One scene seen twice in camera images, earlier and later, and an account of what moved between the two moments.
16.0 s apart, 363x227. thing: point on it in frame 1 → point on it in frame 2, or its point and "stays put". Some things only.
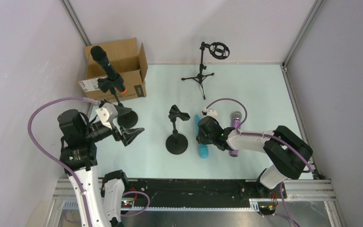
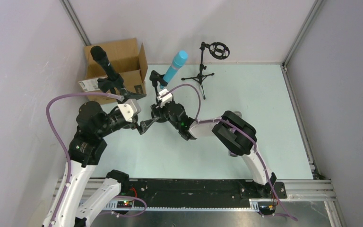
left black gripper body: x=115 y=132 → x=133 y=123
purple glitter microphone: x=236 y=116 stays put
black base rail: x=200 y=192 stays put
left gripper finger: x=129 y=134 → x=144 y=125
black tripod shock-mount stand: x=218 y=50 stays put
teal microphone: x=203 y=147 → x=178 y=61
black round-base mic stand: x=126 y=120 stays put
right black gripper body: x=202 y=133 → x=158 y=110
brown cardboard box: x=128 y=59 stays put
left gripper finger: x=121 y=110 → x=128 y=94
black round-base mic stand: x=177 y=144 → x=155 y=77
